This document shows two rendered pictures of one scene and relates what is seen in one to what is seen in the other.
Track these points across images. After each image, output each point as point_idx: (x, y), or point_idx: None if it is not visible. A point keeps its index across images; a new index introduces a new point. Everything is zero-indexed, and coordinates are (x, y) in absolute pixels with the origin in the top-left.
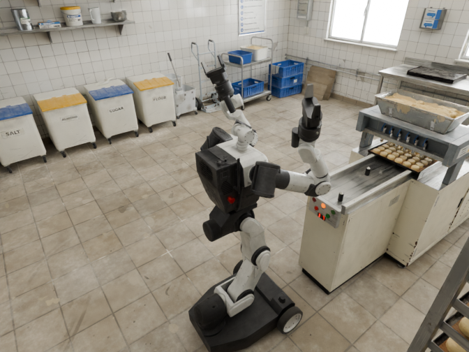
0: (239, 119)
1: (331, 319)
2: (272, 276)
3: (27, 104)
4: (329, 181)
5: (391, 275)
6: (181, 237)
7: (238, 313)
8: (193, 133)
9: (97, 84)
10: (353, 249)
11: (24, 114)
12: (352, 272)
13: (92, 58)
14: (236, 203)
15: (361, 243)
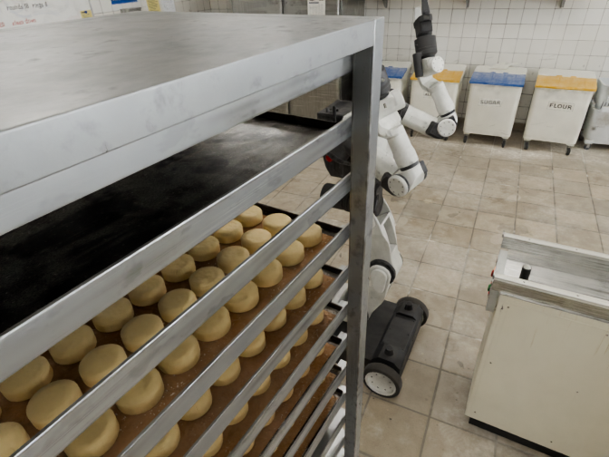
0: (432, 92)
1: (433, 438)
2: (436, 349)
3: (406, 69)
4: (410, 181)
5: None
6: (407, 250)
7: (344, 325)
8: (580, 173)
9: (491, 66)
10: (521, 380)
11: (394, 77)
12: (525, 431)
13: (507, 34)
14: (340, 169)
15: (545, 385)
